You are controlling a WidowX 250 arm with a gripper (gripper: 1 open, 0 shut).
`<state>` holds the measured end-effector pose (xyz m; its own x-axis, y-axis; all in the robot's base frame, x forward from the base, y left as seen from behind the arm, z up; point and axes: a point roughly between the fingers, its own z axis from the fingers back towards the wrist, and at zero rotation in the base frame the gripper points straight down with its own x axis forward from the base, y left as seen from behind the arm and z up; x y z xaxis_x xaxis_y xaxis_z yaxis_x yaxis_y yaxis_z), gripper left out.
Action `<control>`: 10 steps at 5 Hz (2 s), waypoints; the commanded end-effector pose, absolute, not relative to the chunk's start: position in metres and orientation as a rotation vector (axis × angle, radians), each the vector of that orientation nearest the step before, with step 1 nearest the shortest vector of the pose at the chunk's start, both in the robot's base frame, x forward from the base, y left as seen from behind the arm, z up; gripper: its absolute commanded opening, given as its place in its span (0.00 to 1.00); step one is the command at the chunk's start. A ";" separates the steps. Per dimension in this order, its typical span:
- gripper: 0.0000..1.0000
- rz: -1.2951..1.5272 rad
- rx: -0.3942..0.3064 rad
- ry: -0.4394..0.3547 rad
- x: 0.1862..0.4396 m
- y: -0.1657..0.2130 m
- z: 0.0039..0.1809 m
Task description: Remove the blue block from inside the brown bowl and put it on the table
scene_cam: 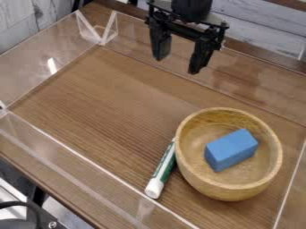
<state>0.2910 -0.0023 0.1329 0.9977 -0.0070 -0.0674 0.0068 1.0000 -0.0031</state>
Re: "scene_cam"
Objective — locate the green white marker tube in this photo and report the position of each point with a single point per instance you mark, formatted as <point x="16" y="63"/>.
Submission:
<point x="162" y="172"/>

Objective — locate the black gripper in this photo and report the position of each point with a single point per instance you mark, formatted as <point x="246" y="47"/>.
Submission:
<point x="188" y="19"/>

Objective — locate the brown wooden bowl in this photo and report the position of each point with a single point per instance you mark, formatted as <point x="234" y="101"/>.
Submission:
<point x="243" y="180"/>

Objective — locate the clear acrylic enclosure wall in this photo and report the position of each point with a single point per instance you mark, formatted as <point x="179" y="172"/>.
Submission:
<point x="91" y="109"/>

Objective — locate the black equipment with screw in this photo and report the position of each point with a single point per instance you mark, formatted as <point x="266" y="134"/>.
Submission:
<point x="23" y="217"/>

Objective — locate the blue foam block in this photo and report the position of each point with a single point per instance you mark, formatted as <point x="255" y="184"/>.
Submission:
<point x="230" y="149"/>

